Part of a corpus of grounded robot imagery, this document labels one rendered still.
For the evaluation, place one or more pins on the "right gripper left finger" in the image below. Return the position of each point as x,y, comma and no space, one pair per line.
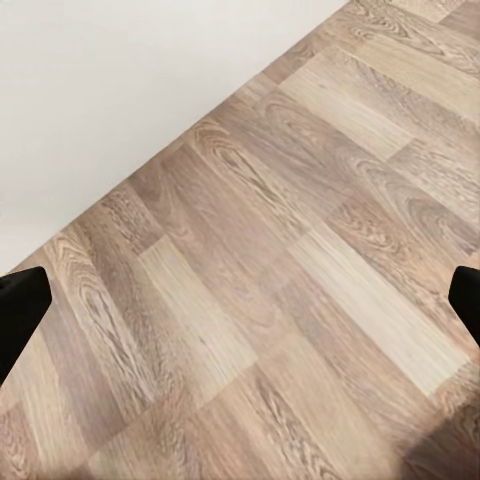
25,297

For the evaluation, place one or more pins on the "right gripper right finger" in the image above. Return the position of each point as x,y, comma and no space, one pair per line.
464,297

